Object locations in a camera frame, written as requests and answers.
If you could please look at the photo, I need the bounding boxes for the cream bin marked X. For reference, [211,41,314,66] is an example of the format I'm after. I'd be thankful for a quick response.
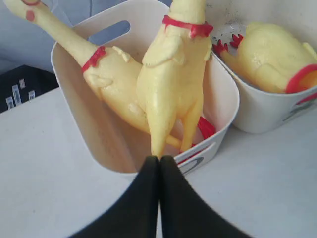
[206,0,317,133]

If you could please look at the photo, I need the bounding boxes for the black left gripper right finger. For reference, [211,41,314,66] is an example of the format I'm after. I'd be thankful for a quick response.
[160,156,250,238]

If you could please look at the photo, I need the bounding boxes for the cream bin marked O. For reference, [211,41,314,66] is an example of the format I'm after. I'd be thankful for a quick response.
[51,0,240,174]

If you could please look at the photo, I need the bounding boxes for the whole yellow rubber chicken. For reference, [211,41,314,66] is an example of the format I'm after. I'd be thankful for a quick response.
[136,0,213,157]
[4,0,150,133]

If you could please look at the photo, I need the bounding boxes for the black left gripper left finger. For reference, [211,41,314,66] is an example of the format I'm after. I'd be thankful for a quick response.
[72,156,159,238]

